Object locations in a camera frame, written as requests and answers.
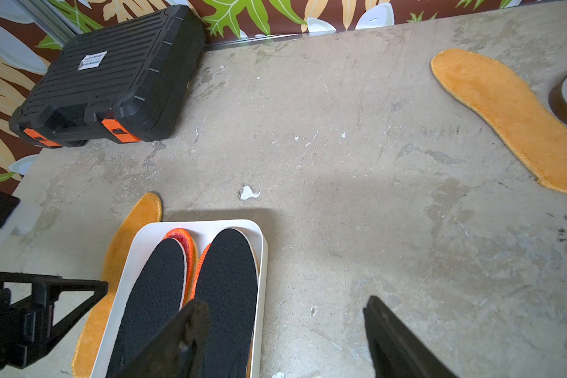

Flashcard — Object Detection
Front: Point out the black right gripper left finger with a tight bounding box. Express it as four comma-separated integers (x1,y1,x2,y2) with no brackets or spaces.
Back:
118,299,210,377

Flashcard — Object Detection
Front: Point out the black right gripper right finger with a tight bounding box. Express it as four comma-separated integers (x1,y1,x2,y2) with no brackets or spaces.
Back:
363,295,456,378

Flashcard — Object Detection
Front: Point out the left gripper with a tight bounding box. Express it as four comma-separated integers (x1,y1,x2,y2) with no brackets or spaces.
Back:
0,272,108,371

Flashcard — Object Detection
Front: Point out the red patterned insole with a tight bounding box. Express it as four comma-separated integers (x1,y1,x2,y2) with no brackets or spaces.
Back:
188,243,211,300
164,228,199,308

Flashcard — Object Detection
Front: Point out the black insole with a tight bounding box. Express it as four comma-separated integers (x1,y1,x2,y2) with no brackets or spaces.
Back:
106,238,187,377
194,228,258,377

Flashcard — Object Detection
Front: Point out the orange fuzzy insole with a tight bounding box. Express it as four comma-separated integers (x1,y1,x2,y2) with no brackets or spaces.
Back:
431,48,567,194
72,192,162,377

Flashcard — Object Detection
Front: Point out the white storage tray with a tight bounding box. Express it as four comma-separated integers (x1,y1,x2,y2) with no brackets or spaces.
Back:
91,219,269,378

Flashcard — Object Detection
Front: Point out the black tool case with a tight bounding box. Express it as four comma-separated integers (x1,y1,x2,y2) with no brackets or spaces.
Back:
9,5,206,148

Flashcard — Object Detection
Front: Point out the aluminium frame post left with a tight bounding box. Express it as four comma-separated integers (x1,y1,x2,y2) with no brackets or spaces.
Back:
16,0,83,47

